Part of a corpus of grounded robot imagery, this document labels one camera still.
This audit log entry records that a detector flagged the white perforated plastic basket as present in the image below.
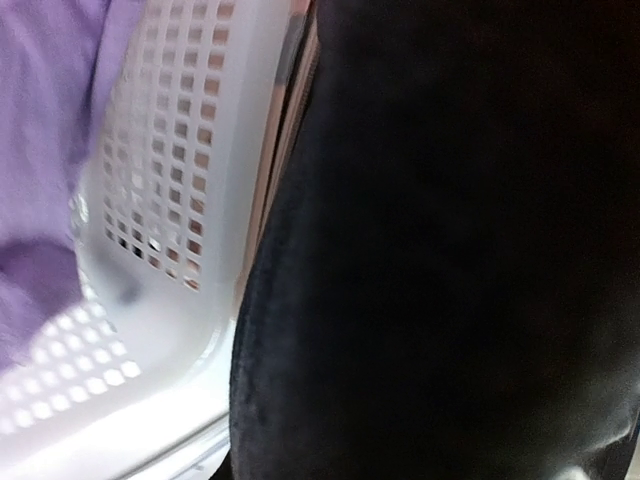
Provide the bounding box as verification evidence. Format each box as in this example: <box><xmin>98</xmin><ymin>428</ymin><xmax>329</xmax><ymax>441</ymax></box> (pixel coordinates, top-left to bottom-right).
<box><xmin>1</xmin><ymin>1</ymin><xmax>292</xmax><ymax>479</ymax></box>

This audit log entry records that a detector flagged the purple shirt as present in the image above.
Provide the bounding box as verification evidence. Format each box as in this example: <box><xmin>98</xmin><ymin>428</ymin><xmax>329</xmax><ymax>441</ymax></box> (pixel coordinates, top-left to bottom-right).
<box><xmin>1</xmin><ymin>1</ymin><xmax>144</xmax><ymax>368</ymax></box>

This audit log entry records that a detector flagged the beige hard-shell suitcase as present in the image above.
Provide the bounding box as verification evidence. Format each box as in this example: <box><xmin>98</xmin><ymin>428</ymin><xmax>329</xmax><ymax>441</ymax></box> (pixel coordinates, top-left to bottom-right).
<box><xmin>247</xmin><ymin>0</ymin><xmax>326</xmax><ymax>251</ymax></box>

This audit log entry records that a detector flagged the black garment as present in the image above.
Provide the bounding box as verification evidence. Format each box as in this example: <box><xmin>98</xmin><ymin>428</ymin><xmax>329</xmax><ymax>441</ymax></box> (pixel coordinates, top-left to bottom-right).
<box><xmin>230</xmin><ymin>1</ymin><xmax>639</xmax><ymax>479</ymax></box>

